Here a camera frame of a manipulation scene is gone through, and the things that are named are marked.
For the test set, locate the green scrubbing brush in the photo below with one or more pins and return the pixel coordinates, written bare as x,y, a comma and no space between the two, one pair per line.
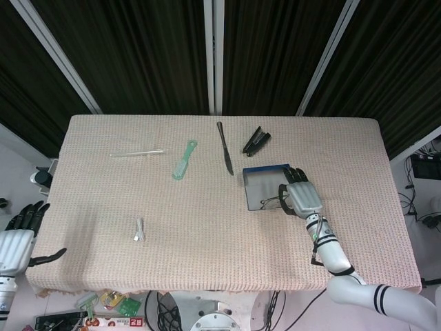
179,169

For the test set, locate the black wire-frame eyeglasses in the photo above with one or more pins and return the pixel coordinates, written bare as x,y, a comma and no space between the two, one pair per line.
263,202

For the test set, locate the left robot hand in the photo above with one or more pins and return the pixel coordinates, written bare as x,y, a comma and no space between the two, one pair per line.
13,248

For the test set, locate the green circuit board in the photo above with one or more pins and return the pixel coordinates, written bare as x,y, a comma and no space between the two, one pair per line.
131,306

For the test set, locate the white frame post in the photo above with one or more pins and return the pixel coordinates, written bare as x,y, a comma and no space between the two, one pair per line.
213,58
58,58
327,58

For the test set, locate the clear plastic tube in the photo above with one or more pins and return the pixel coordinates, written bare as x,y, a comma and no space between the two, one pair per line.
138,153

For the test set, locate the grey stand with black cylinder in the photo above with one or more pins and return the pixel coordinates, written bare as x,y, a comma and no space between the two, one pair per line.
43,177

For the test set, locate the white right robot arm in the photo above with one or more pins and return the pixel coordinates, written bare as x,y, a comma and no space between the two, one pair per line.
330,248

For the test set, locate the beige waffle tablecloth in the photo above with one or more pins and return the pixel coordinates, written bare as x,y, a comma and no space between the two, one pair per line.
206,213

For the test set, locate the yellow snack packet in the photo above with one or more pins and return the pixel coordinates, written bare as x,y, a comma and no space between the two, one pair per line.
112,299

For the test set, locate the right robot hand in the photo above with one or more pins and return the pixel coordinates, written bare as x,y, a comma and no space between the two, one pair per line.
305,196

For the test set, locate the black curtain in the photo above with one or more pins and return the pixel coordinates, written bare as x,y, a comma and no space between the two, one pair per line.
144,51

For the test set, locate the red and white carton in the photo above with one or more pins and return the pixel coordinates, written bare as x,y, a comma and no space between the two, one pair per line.
113,322

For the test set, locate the black table knife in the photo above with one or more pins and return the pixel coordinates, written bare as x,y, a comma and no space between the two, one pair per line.
227,162

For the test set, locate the grey box with blue edge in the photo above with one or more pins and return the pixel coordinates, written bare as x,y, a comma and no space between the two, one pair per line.
258,186

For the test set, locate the green plastic clip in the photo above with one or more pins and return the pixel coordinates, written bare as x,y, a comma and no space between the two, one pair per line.
87,303

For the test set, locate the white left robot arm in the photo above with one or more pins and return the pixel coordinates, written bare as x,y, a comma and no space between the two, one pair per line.
6,289

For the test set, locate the black stapler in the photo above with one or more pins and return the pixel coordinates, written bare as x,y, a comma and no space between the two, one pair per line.
255,141

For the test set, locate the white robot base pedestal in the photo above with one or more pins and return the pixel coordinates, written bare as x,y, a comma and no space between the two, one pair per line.
213,310

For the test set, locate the black tool tray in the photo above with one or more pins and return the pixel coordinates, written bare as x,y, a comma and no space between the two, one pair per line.
58,320

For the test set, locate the white frame beam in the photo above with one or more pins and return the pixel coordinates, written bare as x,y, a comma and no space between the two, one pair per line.
417,143
27,139

